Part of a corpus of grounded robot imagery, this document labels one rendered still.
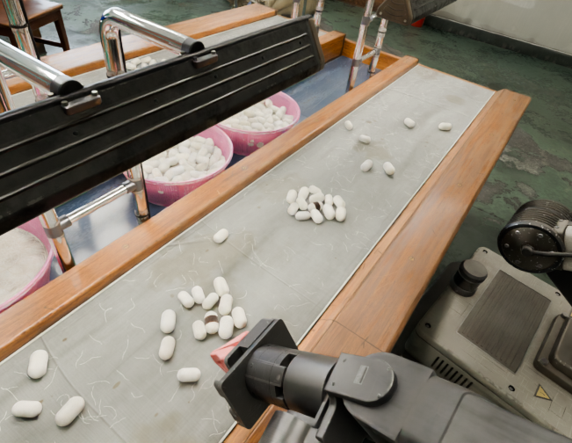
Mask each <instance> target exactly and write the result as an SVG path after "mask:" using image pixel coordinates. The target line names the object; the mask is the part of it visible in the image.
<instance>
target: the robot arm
mask: <svg viewBox="0 0 572 443"><path fill-rule="evenodd" d="M210 356H211V357H212V359H213V361H214V363H215V364H217V365H218V366H219V367H220V368H221V369H222V370H223V371H224V372H225V373H226V374H225V375H224V376H223V377H222V378H221V379H220V380H219V381H218V380H215V381H214V387H215V388H216V390H217V391H218V393H219V395H220V396H221V397H224V398H225V399H226V401H227V402H228V404H229V406H230V409H229V410H228V411H229V413H230V414H231V416H232V417H233V419H234V420H235V421H236V422H237V423H238V424H239V425H240V426H242V427H244V428H246V429H248V430H249V429H251V428H252V427H253V426H254V424H255V423H256V422H257V421H258V420H259V418H260V417H261V416H262V414H263V413H264V411H265V410H266V409H267V408H268V406H269V405H270V404H273V405H276V406H278V407H280V408H283V409H286V410H287V412H284V411H282V410H275V412H274V414H273V416H272V418H271V420H270V422H269V424H268V425H267V427H266V429H265V430H264V433H263V435H262V437H261V439H260V440H259V441H258V443H363V441H364V439H365V438H367V439H369V440H371V441H373V442H375V443H572V439H571V438H569V437H566V436H564V435H561V434H559V433H558V432H554V431H552V430H549V429H547V428H546V427H543V426H541V425H537V424H535V423H533V422H532V421H529V420H527V419H525V418H522V417H520V416H518V415H516V414H514V413H511V412H509V411H507V410H505V409H503V408H501V407H499V406H497V405H496V404H494V403H492V402H491V401H490V400H489V399H487V398H486V397H484V396H481V395H479V394H477V393H475V392H474V391H473V390H471V389H467V388H464V387H462V386H460V385H458V384H455V383H453V382H450V381H447V380H445V379H442V378H440V377H438V376H437V375H436V373H435V371H434V370H433V369H432V368H429V367H426V366H423V365H421V364H418V363H416V362H414V361H411V360H409V359H404V358H403V357H400V356H398V355H395V354H392V353H390V352H376V353H372V354H370V355H367V356H365V357H364V356H358V355H354V354H349V353H344V352H341V354H340V356H339V358H335V357H330V356H326V355H321V354H318V353H313V352H305V351H301V350H299V349H298V347H297V345H296V344H295V342H294V340H293V338H292V336H291V334H290V332H289V330H288V329H287V327H286V325H285V323H284V321H283V320H282V319H279V318H272V319H271V318H262V319H261V320H260V321H259V322H258V323H257V324H256V325H255V326H254V327H253V328H252V330H251V331H245V332H244V333H242V334H241V335H239V336H238V337H236V338H234V339H232V340H231V341H229V342H228V343H226V344H225V345H223V346H221V347H219V348H217V349H216V350H214V351H212V352H211V354H210Z"/></svg>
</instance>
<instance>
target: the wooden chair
mask: <svg viewBox="0 0 572 443"><path fill-rule="evenodd" d="M22 1H23V4H24V6H25V12H26V15H27V17H28V21H29V24H30V27H31V29H32V31H33V30H36V29H38V28H40V27H42V26H44V25H47V24H50V23H52V22H54V25H55V28H56V31H57V33H58V36H59V39H60V42H59V41H55V40H47V39H43V38H39V37H34V36H33V37H34V40H35V42H38V43H41V44H46V45H50V46H54V47H62V49H63V52H64V51H68V50H70V47H69V41H68V37H67V34H66V30H65V26H64V23H63V19H62V13H61V9H63V5H62V4H58V3H54V2H49V1H45V0H22ZM9 23H10V22H9V20H8V18H7V15H6V12H5V9H4V5H3V2H2V0H0V35H2V36H6V37H9V39H10V42H11V44H12V45H13V46H14V47H18V46H17V43H16V41H15V38H14V35H13V32H12V30H11V28H10V26H9Z"/></svg>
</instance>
